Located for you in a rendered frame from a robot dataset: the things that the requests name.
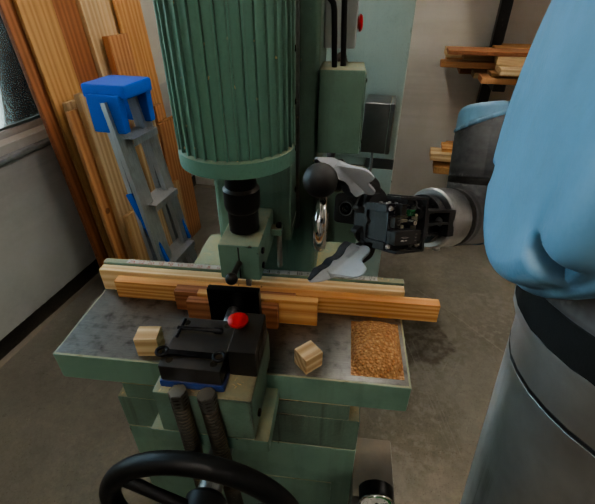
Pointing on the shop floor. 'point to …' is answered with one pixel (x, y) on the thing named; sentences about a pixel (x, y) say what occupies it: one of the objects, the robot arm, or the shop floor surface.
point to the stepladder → (103, 115)
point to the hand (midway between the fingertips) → (306, 220)
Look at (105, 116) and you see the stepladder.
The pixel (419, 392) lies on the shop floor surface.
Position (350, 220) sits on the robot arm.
